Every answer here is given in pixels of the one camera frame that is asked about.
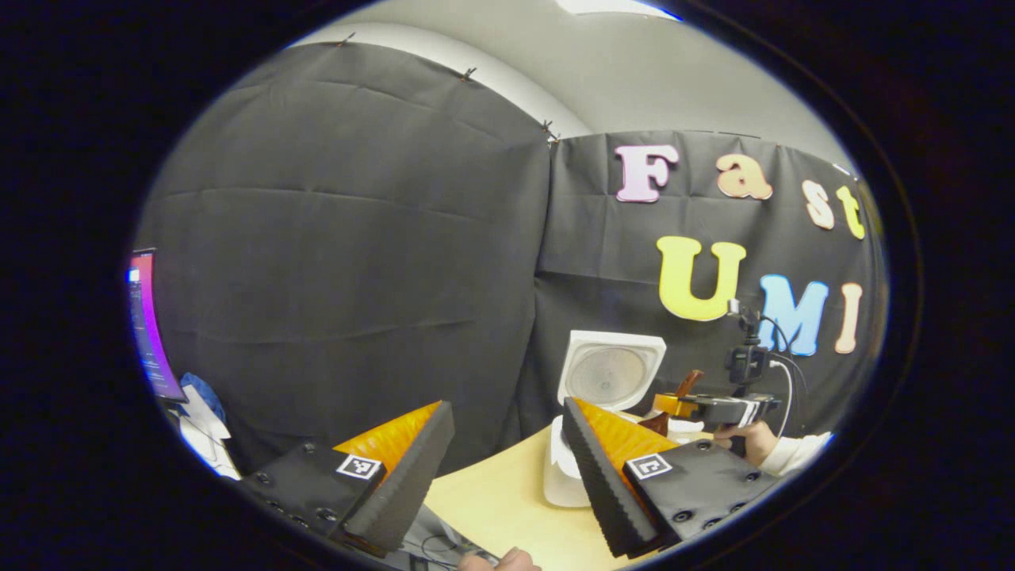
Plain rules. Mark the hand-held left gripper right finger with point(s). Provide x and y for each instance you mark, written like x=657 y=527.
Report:
x=607 y=492

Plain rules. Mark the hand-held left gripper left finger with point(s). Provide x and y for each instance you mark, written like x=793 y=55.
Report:
x=404 y=492

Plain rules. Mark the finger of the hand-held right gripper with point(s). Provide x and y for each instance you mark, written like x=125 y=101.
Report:
x=674 y=405

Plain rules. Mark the brown wooden spoon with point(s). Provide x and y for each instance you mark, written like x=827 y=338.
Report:
x=688 y=383

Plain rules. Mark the white rice cooker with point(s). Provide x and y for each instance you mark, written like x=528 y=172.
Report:
x=610 y=373

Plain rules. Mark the white and blue cloth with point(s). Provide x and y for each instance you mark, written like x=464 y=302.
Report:
x=202 y=436

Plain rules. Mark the black backdrop cloth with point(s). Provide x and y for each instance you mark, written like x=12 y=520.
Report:
x=357 y=238

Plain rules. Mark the computer monitor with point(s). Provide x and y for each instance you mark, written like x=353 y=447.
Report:
x=151 y=333

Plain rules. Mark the large ceiling light panel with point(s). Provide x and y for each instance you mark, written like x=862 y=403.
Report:
x=610 y=6

